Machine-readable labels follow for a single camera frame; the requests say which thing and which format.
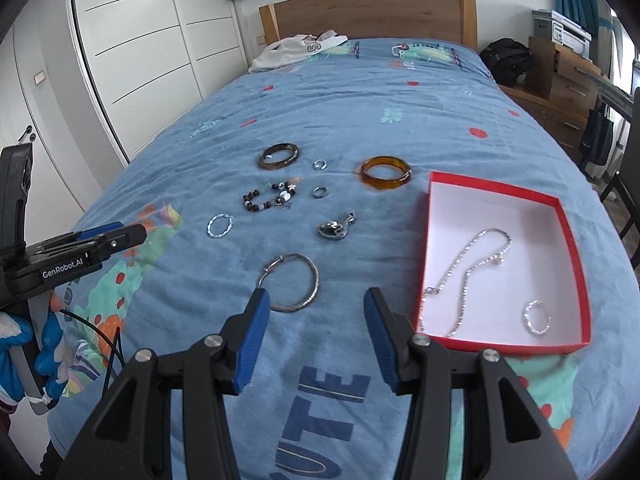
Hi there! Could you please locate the amber bangle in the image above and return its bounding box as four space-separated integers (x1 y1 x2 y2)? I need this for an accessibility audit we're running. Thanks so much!
361 156 413 193

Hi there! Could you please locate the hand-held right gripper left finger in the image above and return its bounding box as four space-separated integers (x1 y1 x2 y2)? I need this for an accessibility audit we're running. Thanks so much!
62 287 273 480

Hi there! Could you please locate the white printer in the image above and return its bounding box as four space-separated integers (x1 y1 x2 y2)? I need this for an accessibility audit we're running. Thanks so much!
531 9 593 58

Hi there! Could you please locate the printed blue blanket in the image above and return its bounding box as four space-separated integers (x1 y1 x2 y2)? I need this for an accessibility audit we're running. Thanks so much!
47 37 640 480

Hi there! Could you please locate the red jewelry box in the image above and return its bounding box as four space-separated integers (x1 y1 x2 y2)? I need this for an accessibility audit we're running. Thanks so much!
414 171 592 356

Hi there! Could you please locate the grey desk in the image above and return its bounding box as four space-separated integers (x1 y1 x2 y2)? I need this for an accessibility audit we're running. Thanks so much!
585 72 640 111

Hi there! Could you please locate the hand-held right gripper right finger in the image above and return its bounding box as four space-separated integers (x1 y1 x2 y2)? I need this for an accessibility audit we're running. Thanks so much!
363 287 583 480

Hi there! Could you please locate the white garment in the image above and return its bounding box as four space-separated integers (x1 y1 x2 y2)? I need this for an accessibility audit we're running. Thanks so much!
248 30 349 73

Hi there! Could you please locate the silver chain necklace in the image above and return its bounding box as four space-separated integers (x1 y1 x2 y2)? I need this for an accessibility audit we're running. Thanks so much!
422 228 513 338

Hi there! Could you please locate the black cable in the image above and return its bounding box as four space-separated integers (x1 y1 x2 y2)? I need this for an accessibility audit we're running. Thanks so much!
59 310 126 403

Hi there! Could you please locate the dark blue bag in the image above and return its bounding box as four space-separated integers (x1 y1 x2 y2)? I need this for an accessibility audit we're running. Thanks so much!
579 105 615 166

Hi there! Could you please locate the dark chair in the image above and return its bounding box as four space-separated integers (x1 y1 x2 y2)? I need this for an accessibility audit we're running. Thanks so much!
600 87 640 271

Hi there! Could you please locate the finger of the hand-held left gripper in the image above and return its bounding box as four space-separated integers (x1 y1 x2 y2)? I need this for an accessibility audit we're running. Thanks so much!
75 224 149 268
30 221 125 256

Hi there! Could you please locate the wooden headboard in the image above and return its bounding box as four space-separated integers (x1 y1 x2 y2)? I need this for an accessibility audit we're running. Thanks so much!
259 0 478 48

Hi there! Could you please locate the silver twisted hoop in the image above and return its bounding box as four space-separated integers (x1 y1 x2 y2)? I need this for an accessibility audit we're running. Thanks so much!
206 213 234 239
522 300 552 334

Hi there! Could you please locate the silver pendant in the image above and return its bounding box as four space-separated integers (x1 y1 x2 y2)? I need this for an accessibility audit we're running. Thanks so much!
316 210 358 242

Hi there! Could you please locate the black backpack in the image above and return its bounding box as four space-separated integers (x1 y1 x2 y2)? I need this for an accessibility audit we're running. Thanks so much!
479 38 533 88

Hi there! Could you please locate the person's left hand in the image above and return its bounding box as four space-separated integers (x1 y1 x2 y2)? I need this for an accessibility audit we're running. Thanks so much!
0 295 77 406

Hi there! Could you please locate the white wardrobe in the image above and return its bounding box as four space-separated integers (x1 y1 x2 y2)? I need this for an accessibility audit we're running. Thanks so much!
0 0 251 241

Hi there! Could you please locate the beaded bracelet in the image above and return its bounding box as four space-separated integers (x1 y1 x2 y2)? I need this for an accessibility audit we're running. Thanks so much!
242 177 301 214

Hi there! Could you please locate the thin silver bangle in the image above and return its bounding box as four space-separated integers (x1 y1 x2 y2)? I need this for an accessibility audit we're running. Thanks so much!
256 253 320 313

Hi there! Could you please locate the wooden drawer cabinet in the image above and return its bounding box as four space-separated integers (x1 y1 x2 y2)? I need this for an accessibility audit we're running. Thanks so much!
500 35 603 151

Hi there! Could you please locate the dark brown bangle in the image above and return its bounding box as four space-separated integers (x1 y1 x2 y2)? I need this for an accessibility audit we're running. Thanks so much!
258 143 301 171

